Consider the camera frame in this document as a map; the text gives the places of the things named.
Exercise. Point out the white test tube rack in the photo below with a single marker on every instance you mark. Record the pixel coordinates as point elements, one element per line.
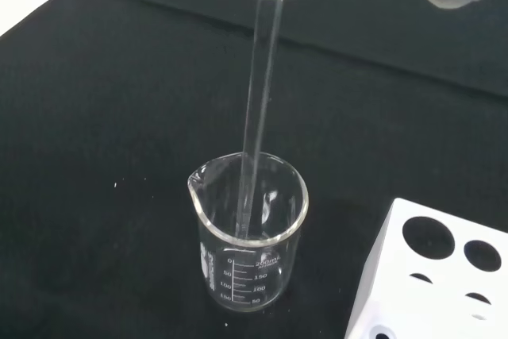
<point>397,275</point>

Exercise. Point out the black cloth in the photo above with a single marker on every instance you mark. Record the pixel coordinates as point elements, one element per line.
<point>99,116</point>

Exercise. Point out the clear glass beaker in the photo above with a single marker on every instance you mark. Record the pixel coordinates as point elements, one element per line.
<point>254,275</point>

